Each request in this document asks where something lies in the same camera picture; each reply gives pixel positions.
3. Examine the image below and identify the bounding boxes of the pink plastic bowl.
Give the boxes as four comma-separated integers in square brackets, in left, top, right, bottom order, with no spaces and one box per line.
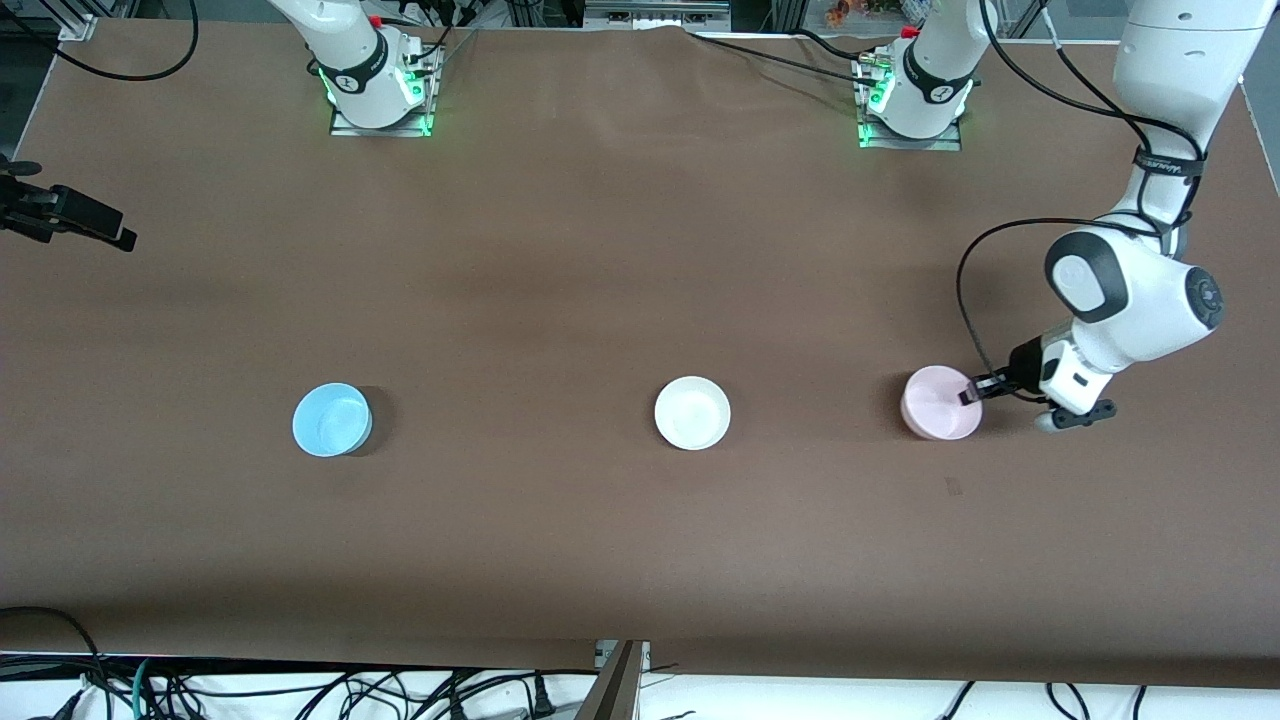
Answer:
[900,365,984,442]

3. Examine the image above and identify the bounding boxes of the blue plastic bowl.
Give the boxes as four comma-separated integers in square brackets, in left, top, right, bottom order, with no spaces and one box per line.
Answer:
[292,382,374,458]

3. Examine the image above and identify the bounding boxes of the white plastic bowl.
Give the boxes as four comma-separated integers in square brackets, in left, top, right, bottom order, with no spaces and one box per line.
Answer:
[654,376,732,452]

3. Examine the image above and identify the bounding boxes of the brown table cover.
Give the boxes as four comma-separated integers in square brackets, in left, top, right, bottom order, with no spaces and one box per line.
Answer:
[0,18,1280,691]

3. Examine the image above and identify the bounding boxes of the orange patterned item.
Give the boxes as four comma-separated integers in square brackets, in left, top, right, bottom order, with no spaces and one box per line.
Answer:
[826,0,906,27]

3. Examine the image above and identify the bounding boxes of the grey power strip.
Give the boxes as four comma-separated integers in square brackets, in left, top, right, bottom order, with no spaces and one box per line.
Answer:
[585,0,731,31]

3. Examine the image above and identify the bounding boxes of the aluminium frame profile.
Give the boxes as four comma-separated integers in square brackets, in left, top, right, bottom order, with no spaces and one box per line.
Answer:
[55,0,101,43]

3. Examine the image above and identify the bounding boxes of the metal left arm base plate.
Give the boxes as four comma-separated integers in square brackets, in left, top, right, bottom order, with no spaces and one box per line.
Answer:
[857,50,963,152]

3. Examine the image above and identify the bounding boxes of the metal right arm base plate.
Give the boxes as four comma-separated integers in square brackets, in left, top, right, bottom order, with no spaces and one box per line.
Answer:
[330,45,434,138]

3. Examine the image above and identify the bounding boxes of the black arm base cable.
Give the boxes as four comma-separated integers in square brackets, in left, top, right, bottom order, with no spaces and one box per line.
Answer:
[380,0,481,63]

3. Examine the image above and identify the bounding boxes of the black looped floor cable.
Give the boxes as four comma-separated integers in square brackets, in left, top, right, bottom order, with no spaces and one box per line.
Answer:
[0,605,109,720]

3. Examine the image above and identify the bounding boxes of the short curved black cable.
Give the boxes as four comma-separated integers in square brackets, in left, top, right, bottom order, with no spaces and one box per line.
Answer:
[790,28,881,63]

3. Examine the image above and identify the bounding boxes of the long black table cable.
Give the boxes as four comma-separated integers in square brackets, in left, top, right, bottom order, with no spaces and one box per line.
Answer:
[686,30,881,89]

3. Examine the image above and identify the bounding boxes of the grey metal post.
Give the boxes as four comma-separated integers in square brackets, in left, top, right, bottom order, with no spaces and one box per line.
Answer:
[575,640,651,720]

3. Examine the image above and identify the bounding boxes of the tangled black floor cables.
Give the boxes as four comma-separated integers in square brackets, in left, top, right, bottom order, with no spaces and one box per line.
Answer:
[150,665,601,720]

